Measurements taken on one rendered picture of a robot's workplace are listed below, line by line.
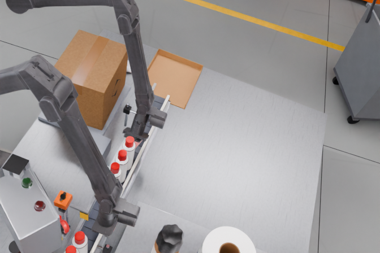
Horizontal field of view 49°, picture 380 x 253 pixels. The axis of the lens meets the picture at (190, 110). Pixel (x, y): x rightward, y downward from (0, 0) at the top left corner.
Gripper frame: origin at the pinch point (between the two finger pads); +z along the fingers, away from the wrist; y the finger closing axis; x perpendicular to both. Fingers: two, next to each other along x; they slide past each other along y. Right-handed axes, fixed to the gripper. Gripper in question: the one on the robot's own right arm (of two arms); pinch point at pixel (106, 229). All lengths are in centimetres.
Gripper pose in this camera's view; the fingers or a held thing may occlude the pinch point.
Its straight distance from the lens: 153.4
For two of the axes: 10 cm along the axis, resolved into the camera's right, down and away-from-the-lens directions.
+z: -1.9, 6.0, 7.8
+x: -9.3, -3.6, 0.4
